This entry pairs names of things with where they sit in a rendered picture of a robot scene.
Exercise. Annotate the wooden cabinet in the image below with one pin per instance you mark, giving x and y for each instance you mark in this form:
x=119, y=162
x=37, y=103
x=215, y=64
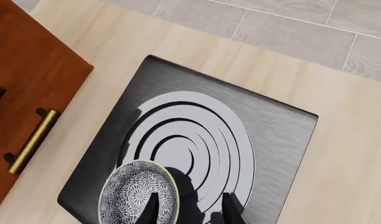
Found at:
x=25, y=93

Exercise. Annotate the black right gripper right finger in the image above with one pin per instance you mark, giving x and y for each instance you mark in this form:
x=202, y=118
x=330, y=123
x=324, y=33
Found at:
x=231, y=212

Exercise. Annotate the black patterned bowl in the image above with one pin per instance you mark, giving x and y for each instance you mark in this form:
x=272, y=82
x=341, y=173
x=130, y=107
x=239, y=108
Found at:
x=137, y=186

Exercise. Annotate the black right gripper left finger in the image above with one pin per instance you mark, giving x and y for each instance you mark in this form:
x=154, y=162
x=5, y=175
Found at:
x=152, y=212

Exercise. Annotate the flat black stove plate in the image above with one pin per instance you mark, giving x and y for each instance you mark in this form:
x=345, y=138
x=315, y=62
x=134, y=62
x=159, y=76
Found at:
x=190, y=130

